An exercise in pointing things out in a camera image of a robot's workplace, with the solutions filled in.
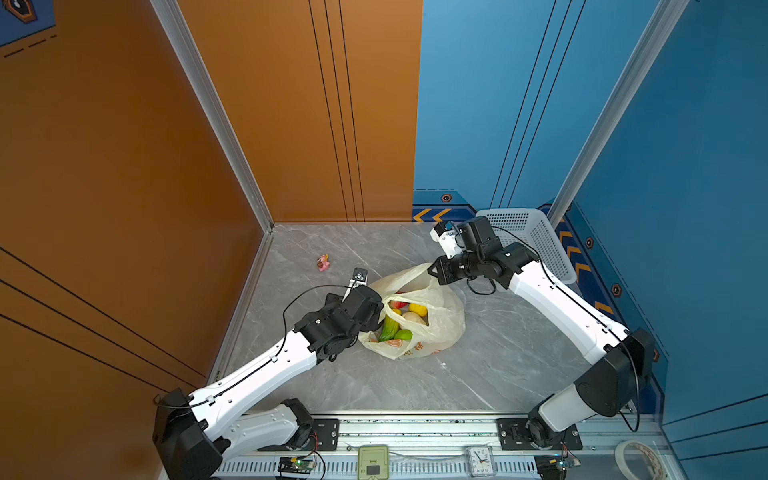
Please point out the circuit board right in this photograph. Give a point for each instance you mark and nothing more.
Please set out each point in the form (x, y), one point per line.
(555, 467)

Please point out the white tape roll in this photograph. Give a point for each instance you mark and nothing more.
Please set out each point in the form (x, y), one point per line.
(637, 461)

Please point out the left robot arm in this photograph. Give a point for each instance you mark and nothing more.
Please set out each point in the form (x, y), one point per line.
(195, 433)

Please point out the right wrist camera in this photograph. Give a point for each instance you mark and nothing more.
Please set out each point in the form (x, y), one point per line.
(446, 237)

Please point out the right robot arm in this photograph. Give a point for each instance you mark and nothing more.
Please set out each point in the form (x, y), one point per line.
(620, 360)

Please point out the red strawberry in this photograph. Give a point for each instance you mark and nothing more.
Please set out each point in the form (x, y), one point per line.
(398, 305)

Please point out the yellow translucent plastic bag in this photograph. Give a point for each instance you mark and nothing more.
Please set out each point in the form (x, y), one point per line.
(446, 315)

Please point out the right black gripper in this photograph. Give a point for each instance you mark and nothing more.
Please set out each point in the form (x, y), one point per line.
(443, 275)

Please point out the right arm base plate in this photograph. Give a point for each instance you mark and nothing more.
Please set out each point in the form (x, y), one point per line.
(514, 435)

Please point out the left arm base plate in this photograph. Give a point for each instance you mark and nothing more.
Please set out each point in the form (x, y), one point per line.
(320, 434)

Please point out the cream bumpy fruit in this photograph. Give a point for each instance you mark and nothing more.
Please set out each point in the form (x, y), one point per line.
(414, 318)

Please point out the aluminium front rail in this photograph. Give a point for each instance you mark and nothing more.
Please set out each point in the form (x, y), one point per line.
(432, 445)

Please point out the small pink toy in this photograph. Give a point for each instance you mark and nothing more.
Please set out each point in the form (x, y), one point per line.
(323, 263)

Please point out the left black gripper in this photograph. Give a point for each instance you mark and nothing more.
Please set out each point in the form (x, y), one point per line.
(373, 322)

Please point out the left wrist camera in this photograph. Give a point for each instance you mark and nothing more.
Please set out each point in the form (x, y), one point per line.
(359, 277)

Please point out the green square device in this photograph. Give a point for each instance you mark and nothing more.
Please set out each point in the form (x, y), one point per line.
(373, 463)

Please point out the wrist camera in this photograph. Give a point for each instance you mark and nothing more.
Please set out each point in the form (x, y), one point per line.
(446, 237)
(359, 277)

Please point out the white plastic basket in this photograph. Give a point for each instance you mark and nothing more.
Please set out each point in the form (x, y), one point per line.
(534, 229)

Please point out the green cucumber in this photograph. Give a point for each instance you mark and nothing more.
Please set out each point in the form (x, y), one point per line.
(390, 327)

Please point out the yellow bumpy fruit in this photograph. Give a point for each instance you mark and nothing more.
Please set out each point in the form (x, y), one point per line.
(420, 310)

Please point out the green circuit board left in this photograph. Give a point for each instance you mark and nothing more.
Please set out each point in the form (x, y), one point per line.
(295, 467)

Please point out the small white clock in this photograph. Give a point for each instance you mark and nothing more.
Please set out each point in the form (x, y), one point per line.
(480, 462)

